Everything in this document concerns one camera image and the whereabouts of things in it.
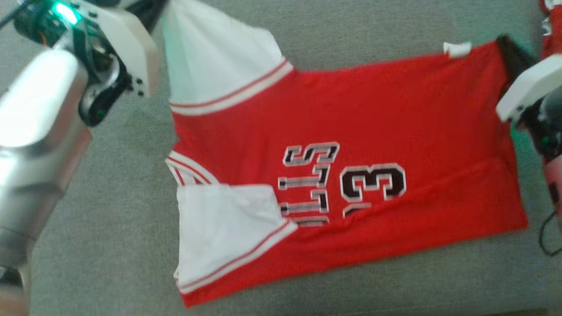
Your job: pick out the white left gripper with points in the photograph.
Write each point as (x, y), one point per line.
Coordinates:
(127, 48)

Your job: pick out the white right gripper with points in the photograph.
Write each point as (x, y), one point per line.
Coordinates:
(535, 83)

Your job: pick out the red and white basketball jersey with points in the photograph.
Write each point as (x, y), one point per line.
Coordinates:
(395, 109)

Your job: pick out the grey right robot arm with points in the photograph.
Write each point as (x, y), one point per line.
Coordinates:
(555, 184)

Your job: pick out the large grey sofa seat cushion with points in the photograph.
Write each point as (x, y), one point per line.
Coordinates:
(109, 219)

